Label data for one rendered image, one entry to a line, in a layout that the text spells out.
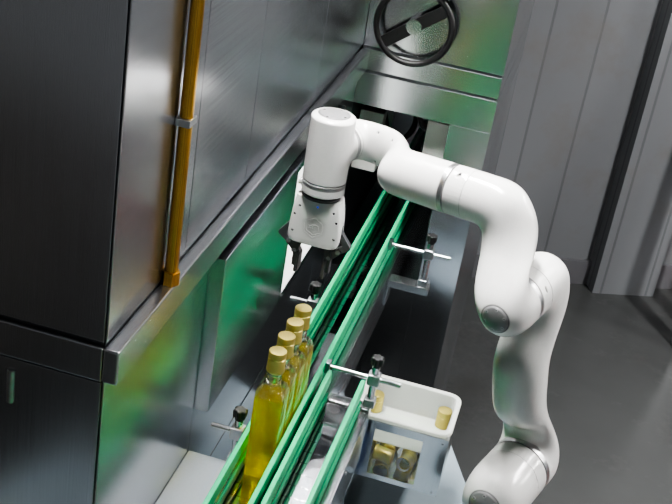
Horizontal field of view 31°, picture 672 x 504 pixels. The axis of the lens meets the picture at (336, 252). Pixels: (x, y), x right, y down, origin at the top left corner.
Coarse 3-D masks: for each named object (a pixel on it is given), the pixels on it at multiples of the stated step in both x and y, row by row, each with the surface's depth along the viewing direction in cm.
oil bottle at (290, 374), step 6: (288, 372) 235; (294, 372) 237; (282, 378) 234; (288, 378) 235; (294, 378) 237; (288, 384) 235; (294, 384) 239; (294, 390) 240; (288, 396) 236; (288, 402) 237; (288, 408) 239; (288, 414) 240; (288, 420) 242; (282, 432) 240
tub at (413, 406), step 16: (384, 384) 285; (416, 384) 283; (384, 400) 286; (400, 400) 285; (416, 400) 284; (432, 400) 283; (448, 400) 282; (384, 416) 283; (400, 416) 284; (416, 416) 284; (432, 416) 284; (432, 432) 268; (448, 432) 268
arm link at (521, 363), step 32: (544, 256) 216; (544, 288) 210; (544, 320) 217; (512, 352) 217; (544, 352) 217; (512, 384) 217; (544, 384) 219; (512, 416) 221; (544, 416) 223; (544, 448) 230
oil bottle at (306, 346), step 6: (306, 342) 245; (312, 342) 248; (300, 348) 244; (306, 348) 245; (312, 348) 248; (306, 354) 245; (306, 360) 245; (306, 366) 246; (306, 372) 248; (306, 378) 250; (306, 384) 252; (300, 396) 249; (300, 402) 250
